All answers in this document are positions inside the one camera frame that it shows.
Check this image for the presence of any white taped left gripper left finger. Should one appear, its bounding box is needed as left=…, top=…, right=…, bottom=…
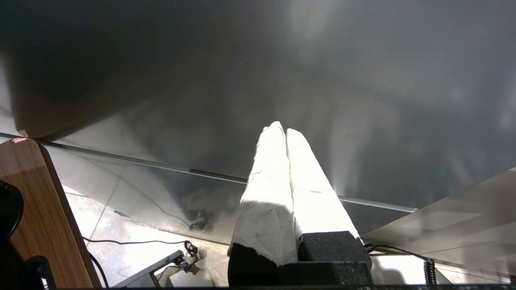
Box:
left=228, top=121, right=299, bottom=287

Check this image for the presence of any black coiled cable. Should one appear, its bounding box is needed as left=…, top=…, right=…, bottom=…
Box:
left=364, top=243, right=438, bottom=286

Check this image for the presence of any black round object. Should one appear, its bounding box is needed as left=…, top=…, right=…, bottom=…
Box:
left=0, top=180, right=24, bottom=242

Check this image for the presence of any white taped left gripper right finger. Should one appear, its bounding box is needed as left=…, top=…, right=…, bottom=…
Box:
left=286, top=128, right=372, bottom=265

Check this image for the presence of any thin black floor cable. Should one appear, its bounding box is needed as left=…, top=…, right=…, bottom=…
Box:
left=83, top=237, right=199, bottom=258

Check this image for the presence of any steel refrigerator door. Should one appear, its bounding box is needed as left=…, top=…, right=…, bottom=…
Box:
left=0, top=0, right=516, bottom=246

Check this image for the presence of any wooden table board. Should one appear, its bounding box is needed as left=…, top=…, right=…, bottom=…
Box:
left=0, top=138, right=102, bottom=289

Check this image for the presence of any grey cabinet front panel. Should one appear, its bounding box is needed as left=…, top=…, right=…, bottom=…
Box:
left=361, top=167, right=516, bottom=282

